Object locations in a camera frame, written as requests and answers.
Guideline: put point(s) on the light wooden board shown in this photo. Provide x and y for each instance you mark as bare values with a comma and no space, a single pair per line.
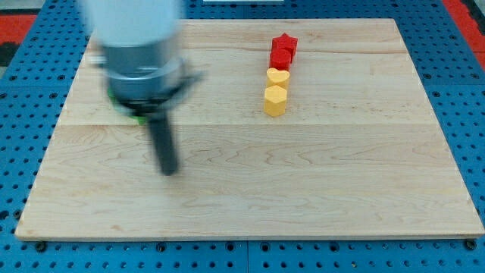
358,154

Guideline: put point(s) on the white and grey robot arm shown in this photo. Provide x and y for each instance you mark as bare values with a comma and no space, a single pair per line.
144,68

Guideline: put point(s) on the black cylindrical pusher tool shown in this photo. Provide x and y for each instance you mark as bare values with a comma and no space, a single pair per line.
162,139

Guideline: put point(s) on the yellow heart block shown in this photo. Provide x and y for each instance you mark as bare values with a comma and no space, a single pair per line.
277,77

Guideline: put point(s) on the yellow hexagon block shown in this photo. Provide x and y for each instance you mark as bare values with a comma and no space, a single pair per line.
275,98

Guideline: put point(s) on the red star block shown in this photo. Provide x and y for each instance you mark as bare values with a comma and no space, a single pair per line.
286,42

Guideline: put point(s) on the green block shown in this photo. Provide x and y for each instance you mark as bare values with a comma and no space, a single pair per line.
141,120

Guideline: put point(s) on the red circle block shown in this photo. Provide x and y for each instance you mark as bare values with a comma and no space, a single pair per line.
280,59

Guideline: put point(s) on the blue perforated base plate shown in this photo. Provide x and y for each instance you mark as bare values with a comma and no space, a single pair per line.
36,83

